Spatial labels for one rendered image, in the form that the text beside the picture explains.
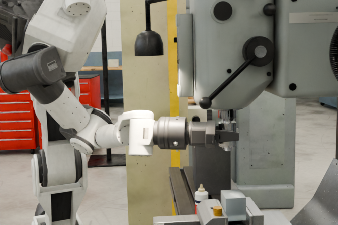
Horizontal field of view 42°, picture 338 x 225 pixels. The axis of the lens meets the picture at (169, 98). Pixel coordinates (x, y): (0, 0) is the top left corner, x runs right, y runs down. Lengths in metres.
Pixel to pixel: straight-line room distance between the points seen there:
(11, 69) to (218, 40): 0.56
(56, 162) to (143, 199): 1.45
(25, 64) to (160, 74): 1.71
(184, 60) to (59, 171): 0.76
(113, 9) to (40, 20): 8.86
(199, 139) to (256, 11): 0.35
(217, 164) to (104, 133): 0.42
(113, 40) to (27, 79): 8.93
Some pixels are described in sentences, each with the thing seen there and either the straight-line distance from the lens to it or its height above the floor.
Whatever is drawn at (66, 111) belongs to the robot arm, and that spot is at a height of 1.28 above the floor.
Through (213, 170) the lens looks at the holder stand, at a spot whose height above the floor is 1.04.
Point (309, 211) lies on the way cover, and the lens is 1.44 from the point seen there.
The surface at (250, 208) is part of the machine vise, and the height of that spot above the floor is 1.06.
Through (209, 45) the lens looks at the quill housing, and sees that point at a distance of 1.04.
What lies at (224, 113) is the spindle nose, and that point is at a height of 1.30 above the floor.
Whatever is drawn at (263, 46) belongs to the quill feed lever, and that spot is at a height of 1.47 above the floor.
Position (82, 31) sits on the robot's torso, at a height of 1.51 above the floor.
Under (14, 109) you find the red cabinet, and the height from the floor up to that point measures 0.62.
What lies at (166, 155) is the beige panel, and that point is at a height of 0.71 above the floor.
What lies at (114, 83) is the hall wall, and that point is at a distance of 10.17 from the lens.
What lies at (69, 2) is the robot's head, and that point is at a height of 1.59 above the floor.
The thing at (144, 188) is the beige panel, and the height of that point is 0.49.
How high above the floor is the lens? 1.49
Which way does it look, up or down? 8 degrees down
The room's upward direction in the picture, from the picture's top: 1 degrees counter-clockwise
